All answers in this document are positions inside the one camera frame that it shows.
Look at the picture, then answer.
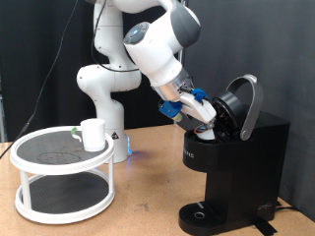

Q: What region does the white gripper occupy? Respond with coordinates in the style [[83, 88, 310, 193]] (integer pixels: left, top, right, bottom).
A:
[[178, 92, 218, 132]]

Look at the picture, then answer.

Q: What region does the black Keurig coffee machine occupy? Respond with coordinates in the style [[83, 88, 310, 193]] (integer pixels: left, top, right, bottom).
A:
[[177, 74, 291, 236]]

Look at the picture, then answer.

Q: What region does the white mug green taped handle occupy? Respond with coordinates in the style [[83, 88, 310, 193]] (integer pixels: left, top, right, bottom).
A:
[[70, 118, 106, 152]]

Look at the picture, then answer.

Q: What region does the grey backdrop cloth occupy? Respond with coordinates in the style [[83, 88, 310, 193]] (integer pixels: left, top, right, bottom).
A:
[[178, 0, 315, 222]]

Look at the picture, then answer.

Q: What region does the white two-tier turntable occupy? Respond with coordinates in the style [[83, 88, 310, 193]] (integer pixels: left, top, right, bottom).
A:
[[9, 126, 116, 225]]

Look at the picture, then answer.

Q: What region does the black curtain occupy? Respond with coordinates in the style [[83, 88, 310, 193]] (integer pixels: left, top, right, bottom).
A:
[[0, 0, 181, 144]]

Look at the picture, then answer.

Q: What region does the blue cable clip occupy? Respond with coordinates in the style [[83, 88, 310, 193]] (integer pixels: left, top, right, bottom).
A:
[[190, 88, 210, 103]]

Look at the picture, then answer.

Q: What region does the grey vertical frame post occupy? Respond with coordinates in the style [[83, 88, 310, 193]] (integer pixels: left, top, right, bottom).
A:
[[176, 45, 187, 78]]

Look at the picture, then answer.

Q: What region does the black power cord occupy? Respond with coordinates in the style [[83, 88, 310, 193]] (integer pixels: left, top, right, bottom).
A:
[[275, 200, 298, 212]]

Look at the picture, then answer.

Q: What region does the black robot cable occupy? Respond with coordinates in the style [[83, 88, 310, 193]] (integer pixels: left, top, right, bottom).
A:
[[0, 0, 141, 160]]

